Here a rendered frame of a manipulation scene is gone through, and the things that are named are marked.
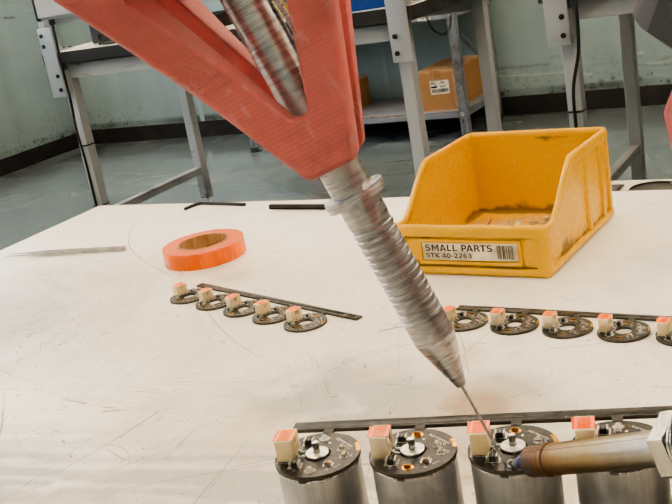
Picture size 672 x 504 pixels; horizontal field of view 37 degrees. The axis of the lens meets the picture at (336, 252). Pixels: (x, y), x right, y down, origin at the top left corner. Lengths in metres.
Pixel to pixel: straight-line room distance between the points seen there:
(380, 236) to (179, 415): 0.26
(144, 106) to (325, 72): 5.93
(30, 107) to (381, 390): 5.82
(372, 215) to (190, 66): 0.06
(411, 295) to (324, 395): 0.23
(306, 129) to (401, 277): 0.04
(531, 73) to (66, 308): 4.36
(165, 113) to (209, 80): 5.83
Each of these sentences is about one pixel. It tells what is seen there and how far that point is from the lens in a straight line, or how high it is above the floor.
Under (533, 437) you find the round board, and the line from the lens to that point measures 0.29.
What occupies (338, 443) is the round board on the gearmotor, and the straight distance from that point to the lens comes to 0.30.
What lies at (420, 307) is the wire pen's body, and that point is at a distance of 0.25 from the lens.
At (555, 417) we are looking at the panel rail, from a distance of 0.30.
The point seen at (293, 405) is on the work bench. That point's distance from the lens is 0.47.
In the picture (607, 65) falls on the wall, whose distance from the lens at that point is 4.84.
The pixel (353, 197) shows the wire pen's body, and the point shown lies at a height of 0.89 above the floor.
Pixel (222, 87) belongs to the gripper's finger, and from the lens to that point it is 0.23.
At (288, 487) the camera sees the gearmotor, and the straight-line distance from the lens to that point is 0.29.
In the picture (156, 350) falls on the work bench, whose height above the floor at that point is 0.75.
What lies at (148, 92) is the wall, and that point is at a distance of 6.11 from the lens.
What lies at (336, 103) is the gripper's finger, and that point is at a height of 0.92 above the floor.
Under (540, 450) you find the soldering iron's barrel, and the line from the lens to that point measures 0.26.
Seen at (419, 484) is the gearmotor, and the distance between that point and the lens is 0.28.
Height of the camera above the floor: 0.95
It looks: 17 degrees down
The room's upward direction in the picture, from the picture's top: 10 degrees counter-clockwise
